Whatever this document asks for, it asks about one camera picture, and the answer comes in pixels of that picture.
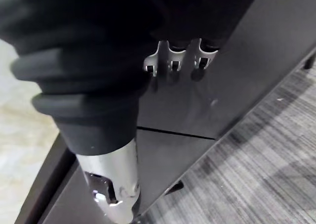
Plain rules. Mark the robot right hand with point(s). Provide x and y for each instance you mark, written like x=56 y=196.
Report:
x=81 y=68

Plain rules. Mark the dark vanity cabinet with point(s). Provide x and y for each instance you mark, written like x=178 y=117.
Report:
x=197 y=105

